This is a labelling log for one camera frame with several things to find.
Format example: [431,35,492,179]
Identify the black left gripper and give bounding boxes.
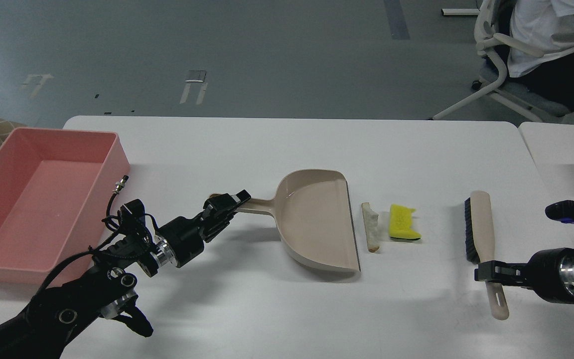
[157,190,251,268]

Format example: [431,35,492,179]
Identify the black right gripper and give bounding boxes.
[474,248,574,305]

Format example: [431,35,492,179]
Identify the beige hand brush black bristles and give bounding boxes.
[464,190,509,320]

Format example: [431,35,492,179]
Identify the beige plastic dustpan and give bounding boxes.
[237,170,361,273]

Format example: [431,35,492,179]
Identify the yellow sponge piece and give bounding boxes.
[389,204,422,241]

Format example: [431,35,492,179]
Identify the bread slice scrap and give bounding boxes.
[361,202,380,253]

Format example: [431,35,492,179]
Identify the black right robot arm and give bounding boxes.
[465,200,574,305]

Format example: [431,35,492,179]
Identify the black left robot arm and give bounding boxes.
[0,176,251,359]

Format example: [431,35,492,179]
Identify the pink plastic bin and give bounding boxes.
[0,128,130,284]

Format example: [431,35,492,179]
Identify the white office chair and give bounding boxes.
[432,0,574,122]

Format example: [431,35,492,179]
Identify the seated person white shirt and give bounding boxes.
[508,0,574,108]

